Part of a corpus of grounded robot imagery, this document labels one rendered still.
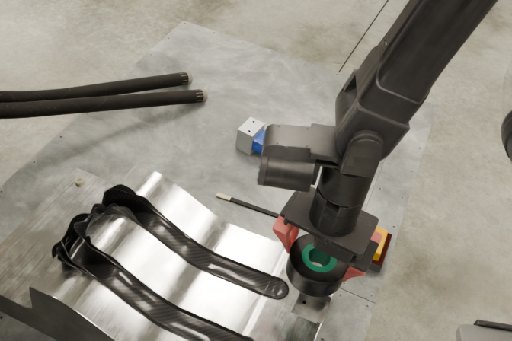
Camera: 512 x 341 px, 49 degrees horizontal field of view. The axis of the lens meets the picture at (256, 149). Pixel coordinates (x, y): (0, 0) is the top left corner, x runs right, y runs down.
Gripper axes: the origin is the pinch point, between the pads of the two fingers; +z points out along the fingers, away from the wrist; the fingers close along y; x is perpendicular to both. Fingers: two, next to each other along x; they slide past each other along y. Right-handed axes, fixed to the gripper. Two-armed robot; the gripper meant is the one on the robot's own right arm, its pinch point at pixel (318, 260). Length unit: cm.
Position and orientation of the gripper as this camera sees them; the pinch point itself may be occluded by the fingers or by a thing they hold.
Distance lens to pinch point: 75.8
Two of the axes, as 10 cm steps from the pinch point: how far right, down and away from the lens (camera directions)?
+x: -4.7, 5.8, -6.6
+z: -1.1, 7.1, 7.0
